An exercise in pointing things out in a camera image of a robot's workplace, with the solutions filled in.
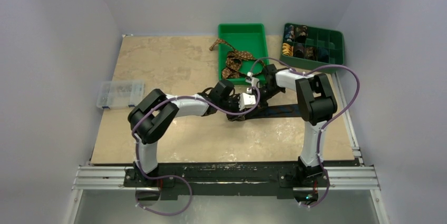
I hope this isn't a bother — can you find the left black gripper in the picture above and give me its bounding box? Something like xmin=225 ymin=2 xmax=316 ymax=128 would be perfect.
xmin=218 ymin=93 xmax=247 ymax=121

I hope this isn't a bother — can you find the dark navy striped tie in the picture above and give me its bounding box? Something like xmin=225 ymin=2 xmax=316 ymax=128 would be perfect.
xmin=227 ymin=104 xmax=302 ymax=121

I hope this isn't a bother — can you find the bright green plastic tray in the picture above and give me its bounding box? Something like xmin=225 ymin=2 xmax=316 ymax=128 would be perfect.
xmin=214 ymin=23 xmax=269 ymax=80

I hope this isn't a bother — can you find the dark green compartment organizer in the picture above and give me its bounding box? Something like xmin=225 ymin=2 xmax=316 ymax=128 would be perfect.
xmin=280 ymin=23 xmax=345 ymax=70

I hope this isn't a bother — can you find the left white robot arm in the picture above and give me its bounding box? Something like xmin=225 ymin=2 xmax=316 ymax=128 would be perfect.
xmin=128 ymin=80 xmax=259 ymax=187

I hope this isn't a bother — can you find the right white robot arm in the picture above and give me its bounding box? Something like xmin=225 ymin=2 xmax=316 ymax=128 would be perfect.
xmin=253 ymin=64 xmax=337 ymax=186

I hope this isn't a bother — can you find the orange striped rolled tie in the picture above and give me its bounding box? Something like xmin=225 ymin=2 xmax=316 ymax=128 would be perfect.
xmin=282 ymin=43 xmax=294 ymax=57

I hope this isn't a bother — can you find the brown patterned tie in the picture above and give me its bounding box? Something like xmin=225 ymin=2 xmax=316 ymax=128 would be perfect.
xmin=209 ymin=38 xmax=257 ymax=80

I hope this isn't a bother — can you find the blue patterned rolled tie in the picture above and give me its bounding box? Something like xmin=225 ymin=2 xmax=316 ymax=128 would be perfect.
xmin=284 ymin=24 xmax=295 ymax=42

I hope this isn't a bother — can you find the navy rolled tie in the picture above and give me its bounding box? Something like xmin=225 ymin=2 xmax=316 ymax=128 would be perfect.
xmin=317 ymin=47 xmax=329 ymax=63

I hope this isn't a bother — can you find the clear plastic parts box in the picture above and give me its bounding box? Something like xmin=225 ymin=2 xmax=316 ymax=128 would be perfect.
xmin=96 ymin=80 xmax=145 ymax=109

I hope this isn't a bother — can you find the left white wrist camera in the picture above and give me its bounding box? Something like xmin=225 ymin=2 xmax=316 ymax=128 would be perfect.
xmin=238 ymin=87 xmax=260 ymax=111

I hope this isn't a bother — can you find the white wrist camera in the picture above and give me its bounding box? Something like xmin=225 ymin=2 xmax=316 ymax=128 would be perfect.
xmin=245 ymin=72 xmax=259 ymax=87
xmin=238 ymin=87 xmax=260 ymax=111

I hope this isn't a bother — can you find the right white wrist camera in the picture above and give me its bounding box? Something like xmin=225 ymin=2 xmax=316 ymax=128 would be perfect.
xmin=245 ymin=72 xmax=259 ymax=87

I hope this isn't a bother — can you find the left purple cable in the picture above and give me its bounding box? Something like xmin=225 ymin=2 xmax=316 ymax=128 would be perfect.
xmin=131 ymin=86 xmax=262 ymax=216

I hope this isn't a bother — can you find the purple cable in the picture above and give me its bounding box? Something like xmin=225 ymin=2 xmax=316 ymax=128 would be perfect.
xmin=250 ymin=57 xmax=361 ymax=209
xmin=131 ymin=86 xmax=262 ymax=216

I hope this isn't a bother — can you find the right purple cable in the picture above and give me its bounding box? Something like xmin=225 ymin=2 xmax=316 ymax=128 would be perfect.
xmin=250 ymin=57 xmax=361 ymax=209

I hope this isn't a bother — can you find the black mounting base rail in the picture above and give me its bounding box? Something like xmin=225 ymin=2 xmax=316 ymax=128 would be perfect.
xmin=123 ymin=161 xmax=328 ymax=203

